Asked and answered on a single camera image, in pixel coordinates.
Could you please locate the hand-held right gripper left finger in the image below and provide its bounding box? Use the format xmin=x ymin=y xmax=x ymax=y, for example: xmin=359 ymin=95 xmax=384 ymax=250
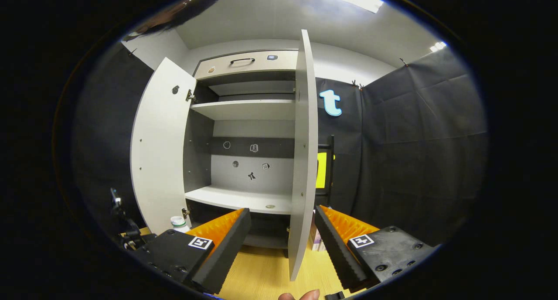
xmin=131 ymin=208 xmax=252 ymax=294

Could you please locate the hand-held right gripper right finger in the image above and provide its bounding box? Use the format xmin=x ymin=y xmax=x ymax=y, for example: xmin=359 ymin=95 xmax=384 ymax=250
xmin=315 ymin=205 xmax=436 ymax=292

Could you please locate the white bottle with green label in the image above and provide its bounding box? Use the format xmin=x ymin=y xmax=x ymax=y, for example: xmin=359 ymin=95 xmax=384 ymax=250
xmin=170 ymin=216 xmax=191 ymax=234

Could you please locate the white cabinet door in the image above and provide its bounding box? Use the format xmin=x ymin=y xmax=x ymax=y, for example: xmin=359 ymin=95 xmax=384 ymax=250
xmin=288 ymin=29 xmax=319 ymax=282
xmin=131 ymin=57 xmax=197 ymax=235

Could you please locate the white cabinet shelf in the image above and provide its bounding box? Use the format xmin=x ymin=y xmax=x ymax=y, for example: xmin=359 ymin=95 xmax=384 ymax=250
xmin=185 ymin=185 xmax=293 ymax=215
xmin=191 ymin=99 xmax=296 ymax=121

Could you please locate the white cabinet drawer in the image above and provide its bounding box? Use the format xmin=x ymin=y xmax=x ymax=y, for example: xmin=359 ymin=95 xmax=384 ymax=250
xmin=194 ymin=50 xmax=299 ymax=80

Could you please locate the printed paper box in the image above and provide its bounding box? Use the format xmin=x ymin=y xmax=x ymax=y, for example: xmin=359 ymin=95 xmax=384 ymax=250
xmin=308 ymin=210 xmax=328 ymax=252

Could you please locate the black backdrop cloth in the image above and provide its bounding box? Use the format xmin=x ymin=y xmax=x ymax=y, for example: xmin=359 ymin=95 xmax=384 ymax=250
xmin=315 ymin=47 xmax=488 ymax=245
xmin=72 ymin=43 xmax=154 ymax=237

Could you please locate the black door handle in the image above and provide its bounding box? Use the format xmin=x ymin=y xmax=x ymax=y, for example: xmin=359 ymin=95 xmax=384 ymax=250
xmin=317 ymin=136 xmax=335 ymax=207

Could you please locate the white cabinet with dark frame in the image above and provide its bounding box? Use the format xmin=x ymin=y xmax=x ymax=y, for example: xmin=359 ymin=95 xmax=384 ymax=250
xmin=183 ymin=50 xmax=301 ymax=250

